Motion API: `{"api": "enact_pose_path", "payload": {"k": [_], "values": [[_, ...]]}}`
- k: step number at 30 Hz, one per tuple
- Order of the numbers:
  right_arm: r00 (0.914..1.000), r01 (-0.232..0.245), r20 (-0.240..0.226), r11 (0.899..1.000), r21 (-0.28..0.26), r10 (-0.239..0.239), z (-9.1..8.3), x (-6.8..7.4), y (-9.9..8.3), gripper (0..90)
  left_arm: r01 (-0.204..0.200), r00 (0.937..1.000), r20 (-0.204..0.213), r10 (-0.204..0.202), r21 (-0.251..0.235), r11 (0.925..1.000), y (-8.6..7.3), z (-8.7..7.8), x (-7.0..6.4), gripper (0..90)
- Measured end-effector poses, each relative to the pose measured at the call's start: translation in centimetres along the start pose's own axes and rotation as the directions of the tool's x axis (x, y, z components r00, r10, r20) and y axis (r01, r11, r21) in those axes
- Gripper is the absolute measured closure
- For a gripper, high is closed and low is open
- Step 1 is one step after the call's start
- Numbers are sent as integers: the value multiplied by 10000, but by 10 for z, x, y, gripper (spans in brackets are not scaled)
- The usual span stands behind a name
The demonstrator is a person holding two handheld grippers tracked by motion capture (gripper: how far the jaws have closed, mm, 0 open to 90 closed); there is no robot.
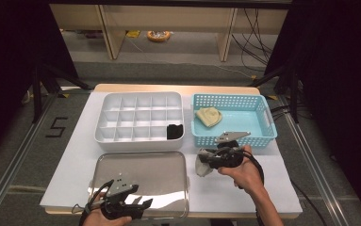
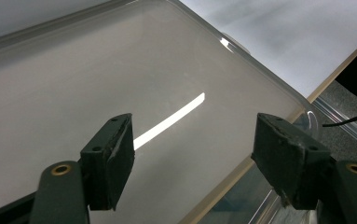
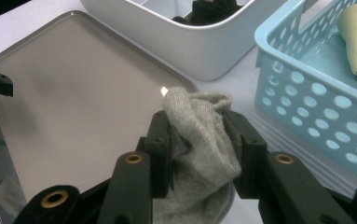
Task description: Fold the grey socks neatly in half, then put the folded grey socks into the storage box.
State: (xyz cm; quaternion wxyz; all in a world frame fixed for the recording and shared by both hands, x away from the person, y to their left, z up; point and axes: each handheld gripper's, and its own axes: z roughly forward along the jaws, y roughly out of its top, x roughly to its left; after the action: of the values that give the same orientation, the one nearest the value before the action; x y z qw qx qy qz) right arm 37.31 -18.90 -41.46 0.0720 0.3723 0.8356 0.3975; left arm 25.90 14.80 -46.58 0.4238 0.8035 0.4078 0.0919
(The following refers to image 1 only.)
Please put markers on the white table cover sheet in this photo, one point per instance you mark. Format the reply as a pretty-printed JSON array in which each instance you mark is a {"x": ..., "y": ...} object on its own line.
[{"x": 74, "y": 163}]

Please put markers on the yellow floor tape piece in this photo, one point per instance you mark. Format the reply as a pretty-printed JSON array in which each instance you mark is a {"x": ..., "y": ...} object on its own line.
[{"x": 272, "y": 97}]

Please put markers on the black curtain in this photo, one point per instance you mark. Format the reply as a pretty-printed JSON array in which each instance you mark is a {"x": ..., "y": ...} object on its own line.
[
  {"x": 341, "y": 62},
  {"x": 5, "y": 62}
]

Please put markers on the black metal stand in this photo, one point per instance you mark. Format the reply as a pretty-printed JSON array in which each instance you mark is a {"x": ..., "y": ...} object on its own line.
[
  {"x": 36, "y": 94},
  {"x": 294, "y": 94}
]

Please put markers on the small yellow floor packet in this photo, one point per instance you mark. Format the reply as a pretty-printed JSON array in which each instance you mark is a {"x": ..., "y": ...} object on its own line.
[{"x": 133, "y": 34}]

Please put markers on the aluminium floor rail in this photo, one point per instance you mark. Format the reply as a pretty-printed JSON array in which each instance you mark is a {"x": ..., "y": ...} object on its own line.
[
  {"x": 313, "y": 166},
  {"x": 11, "y": 166}
]

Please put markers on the grey sock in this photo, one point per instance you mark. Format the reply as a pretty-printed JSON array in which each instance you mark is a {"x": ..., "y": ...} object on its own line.
[{"x": 203, "y": 171}]

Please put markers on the white compartment organizer box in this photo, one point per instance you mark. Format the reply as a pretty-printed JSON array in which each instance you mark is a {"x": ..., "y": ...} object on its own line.
[{"x": 142, "y": 116}]

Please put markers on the blue plastic basket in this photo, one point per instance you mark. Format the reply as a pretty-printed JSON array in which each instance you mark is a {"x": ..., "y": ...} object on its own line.
[{"x": 256, "y": 125}]

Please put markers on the beige wooden desk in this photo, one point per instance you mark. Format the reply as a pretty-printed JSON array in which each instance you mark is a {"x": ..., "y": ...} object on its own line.
[{"x": 115, "y": 31}]

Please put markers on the orange tape roll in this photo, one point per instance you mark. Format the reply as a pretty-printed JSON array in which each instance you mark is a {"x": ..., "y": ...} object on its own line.
[{"x": 158, "y": 36}]

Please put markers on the person's right hand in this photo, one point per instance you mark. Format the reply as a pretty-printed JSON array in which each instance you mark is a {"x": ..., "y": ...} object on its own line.
[{"x": 247, "y": 177}]

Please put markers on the black sock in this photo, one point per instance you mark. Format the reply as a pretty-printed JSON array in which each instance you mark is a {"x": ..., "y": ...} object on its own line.
[{"x": 175, "y": 132}]

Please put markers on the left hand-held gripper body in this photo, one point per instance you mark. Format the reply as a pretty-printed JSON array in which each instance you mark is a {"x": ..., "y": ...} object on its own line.
[{"x": 118, "y": 205}]

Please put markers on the shiny metal tray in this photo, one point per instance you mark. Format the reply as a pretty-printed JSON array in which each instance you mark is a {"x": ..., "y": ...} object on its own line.
[{"x": 156, "y": 175}]

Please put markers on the pale yellow sock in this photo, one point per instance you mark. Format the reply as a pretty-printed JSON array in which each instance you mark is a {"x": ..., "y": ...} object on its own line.
[{"x": 209, "y": 116}]

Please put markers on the person's left hand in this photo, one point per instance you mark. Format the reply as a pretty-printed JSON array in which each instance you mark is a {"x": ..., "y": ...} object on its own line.
[{"x": 102, "y": 221}]

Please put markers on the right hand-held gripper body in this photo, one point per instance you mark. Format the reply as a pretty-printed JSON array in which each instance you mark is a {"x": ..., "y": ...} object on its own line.
[{"x": 226, "y": 157}]

